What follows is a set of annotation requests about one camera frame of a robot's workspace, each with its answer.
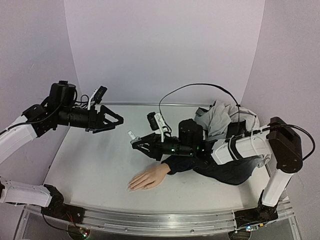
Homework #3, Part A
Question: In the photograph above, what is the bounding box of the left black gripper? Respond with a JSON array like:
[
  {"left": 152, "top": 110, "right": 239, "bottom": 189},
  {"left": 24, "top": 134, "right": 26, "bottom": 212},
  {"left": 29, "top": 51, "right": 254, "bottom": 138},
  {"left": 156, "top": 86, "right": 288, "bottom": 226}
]
[{"left": 58, "top": 103, "right": 125, "bottom": 134}]

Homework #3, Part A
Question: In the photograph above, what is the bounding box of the white nail polish cap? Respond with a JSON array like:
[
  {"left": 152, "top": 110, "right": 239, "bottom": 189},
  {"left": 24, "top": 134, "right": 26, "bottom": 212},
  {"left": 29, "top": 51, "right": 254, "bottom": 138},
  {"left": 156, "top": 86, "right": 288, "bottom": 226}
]
[{"left": 127, "top": 130, "right": 136, "bottom": 140}]

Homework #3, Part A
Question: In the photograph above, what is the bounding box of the clear nail polish bottle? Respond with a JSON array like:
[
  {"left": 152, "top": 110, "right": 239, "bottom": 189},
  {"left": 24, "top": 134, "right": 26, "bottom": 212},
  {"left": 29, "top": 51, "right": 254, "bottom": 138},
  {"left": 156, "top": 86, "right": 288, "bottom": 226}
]
[{"left": 130, "top": 136, "right": 141, "bottom": 144}]

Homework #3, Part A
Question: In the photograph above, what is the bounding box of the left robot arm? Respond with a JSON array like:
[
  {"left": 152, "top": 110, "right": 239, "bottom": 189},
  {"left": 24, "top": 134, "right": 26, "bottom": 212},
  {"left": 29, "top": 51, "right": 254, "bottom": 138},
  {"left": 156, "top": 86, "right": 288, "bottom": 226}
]
[{"left": 0, "top": 80, "right": 124, "bottom": 224}]

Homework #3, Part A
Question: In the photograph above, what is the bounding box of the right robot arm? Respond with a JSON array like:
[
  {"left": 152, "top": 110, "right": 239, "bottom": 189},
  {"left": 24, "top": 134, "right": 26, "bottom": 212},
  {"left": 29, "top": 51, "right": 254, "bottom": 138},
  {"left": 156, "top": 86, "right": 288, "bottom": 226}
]
[{"left": 128, "top": 113, "right": 304, "bottom": 230}]

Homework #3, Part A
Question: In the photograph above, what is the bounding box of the mannequin hand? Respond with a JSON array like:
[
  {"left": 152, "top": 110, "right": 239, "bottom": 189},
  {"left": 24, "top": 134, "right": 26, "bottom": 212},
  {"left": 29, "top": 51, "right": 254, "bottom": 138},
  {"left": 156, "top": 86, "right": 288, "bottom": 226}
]
[{"left": 128, "top": 163, "right": 171, "bottom": 191}]

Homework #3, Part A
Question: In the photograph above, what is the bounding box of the grey black jacket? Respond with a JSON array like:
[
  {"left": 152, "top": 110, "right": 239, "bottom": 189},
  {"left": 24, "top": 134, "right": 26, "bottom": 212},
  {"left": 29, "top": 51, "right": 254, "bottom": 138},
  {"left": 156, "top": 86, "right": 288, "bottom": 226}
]
[{"left": 156, "top": 100, "right": 272, "bottom": 186}]

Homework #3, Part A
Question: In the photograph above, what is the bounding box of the aluminium back rail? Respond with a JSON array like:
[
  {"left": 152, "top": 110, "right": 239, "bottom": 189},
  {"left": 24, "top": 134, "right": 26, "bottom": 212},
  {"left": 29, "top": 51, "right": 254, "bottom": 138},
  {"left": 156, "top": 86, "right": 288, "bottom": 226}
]
[{"left": 100, "top": 101, "right": 212, "bottom": 108}]

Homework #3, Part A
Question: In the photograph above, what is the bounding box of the aluminium rail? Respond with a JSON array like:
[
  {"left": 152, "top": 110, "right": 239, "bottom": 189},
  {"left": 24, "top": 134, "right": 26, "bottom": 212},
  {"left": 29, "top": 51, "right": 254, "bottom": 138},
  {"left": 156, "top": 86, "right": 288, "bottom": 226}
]
[
  {"left": 26, "top": 200, "right": 299, "bottom": 237},
  {"left": 100, "top": 101, "right": 212, "bottom": 108}
]

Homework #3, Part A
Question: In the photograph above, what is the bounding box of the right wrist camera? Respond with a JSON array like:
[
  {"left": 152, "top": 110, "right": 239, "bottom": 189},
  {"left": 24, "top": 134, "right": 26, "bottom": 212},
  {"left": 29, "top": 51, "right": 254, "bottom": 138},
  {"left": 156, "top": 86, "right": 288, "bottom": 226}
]
[{"left": 147, "top": 112, "right": 172, "bottom": 143}]

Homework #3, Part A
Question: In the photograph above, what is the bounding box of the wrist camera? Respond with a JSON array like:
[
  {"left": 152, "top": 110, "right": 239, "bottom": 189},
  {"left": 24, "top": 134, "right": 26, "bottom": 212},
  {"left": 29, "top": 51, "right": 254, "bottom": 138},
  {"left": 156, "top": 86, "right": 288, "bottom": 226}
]
[
  {"left": 87, "top": 86, "right": 108, "bottom": 110},
  {"left": 147, "top": 112, "right": 172, "bottom": 143}
]

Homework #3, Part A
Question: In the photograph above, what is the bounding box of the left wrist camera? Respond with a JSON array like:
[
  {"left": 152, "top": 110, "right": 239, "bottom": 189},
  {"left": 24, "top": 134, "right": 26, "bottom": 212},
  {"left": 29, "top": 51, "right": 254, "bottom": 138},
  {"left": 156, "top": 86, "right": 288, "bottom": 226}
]
[{"left": 87, "top": 86, "right": 108, "bottom": 110}]

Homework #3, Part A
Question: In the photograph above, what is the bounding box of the aluminium front rail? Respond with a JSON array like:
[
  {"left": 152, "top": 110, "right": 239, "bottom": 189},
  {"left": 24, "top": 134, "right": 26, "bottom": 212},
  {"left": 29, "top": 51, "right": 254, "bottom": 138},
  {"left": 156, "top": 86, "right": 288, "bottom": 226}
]
[{"left": 26, "top": 200, "right": 299, "bottom": 237}]

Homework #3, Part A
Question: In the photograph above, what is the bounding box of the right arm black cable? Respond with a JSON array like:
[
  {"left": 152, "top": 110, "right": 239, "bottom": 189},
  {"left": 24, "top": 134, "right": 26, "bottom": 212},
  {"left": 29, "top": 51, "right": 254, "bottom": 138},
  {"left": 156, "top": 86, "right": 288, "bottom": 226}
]
[{"left": 158, "top": 83, "right": 315, "bottom": 161}]

